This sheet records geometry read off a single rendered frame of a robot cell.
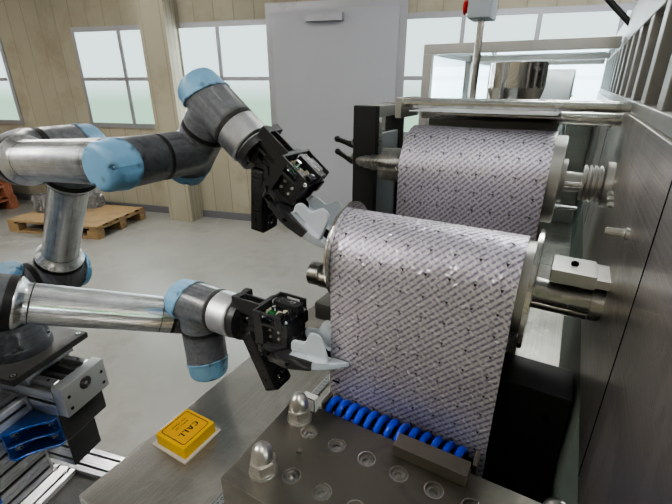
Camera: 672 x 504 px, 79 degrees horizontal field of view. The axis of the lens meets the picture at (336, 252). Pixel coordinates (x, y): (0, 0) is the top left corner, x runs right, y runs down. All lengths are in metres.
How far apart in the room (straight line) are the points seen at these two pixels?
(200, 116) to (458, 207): 0.44
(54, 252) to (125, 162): 0.65
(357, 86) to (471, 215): 3.49
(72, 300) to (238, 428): 0.38
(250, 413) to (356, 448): 0.30
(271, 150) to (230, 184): 4.23
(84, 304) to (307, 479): 0.53
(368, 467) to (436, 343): 0.18
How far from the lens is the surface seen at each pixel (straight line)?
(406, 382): 0.60
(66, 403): 1.30
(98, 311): 0.89
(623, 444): 0.33
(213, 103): 0.70
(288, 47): 4.36
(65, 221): 1.20
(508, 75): 1.17
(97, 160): 0.67
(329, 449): 0.60
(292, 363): 0.63
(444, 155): 0.72
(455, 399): 0.59
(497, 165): 0.70
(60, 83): 6.11
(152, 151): 0.69
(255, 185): 0.68
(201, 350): 0.80
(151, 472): 0.81
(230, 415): 0.86
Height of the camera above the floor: 1.48
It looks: 22 degrees down
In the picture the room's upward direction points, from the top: straight up
